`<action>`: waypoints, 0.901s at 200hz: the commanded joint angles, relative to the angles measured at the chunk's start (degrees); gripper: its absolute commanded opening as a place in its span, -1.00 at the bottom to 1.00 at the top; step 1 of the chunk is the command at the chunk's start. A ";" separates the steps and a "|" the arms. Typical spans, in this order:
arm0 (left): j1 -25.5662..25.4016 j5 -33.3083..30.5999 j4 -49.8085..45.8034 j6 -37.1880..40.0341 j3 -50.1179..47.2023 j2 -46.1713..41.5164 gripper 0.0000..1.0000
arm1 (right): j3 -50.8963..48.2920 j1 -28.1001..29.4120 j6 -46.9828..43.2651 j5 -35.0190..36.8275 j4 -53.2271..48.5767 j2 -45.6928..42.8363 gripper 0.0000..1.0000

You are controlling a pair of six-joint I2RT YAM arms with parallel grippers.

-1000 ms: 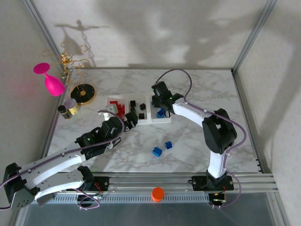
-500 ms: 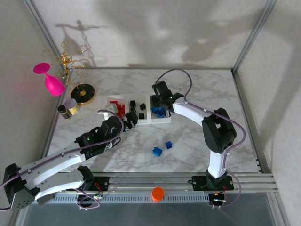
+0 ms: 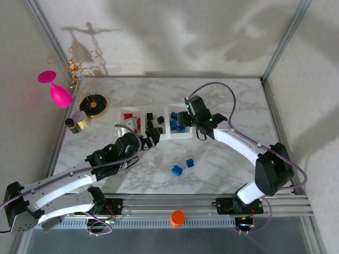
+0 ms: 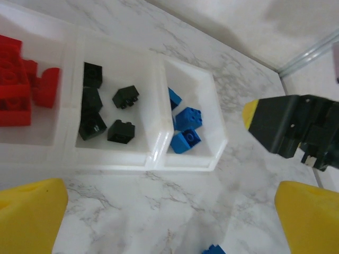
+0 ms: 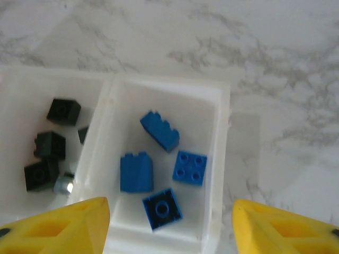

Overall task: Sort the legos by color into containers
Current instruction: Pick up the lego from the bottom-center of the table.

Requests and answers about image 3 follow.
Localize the aluminium back rail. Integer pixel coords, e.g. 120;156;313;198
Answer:
92;75;263;79

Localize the pink wine glass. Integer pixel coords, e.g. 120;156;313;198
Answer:
37;70;74;108

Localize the aluminium side rail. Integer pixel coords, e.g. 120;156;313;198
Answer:
261;78;328;254
41;87;83;196

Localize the gold wire glass rack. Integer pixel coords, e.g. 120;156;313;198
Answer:
47;45;109;119

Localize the slotted gray cable duct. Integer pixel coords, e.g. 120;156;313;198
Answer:
31;217;238;230

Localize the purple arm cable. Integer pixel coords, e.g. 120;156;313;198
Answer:
186;81;308;202
0;123;144;235

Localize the aluminium frame post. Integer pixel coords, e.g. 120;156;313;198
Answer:
25;0;83;90
261;0;314;83

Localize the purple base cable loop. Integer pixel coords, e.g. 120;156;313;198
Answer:
237;198;273;236
87;208;113;237

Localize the aluminium front rail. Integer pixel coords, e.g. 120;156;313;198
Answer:
60;194;310;218

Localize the gold jar lilac lid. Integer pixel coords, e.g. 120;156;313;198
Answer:
72;110;92;130

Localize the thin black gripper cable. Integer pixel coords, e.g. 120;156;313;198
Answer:
120;156;140;170
195;128;209;142

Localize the gray block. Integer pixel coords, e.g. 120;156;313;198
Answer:
42;218;61;232

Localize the orange cylinder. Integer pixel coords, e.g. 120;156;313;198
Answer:
171;210;186;228

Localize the small black gold jar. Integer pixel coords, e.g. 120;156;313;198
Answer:
65;118;82;135

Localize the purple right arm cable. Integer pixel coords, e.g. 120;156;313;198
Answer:
186;81;308;202

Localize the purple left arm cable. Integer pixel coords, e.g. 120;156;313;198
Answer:
0;123;144;235

